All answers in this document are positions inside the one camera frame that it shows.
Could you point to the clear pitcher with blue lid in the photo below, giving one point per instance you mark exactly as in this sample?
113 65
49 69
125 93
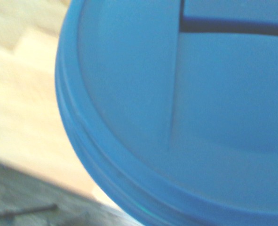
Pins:
153 94

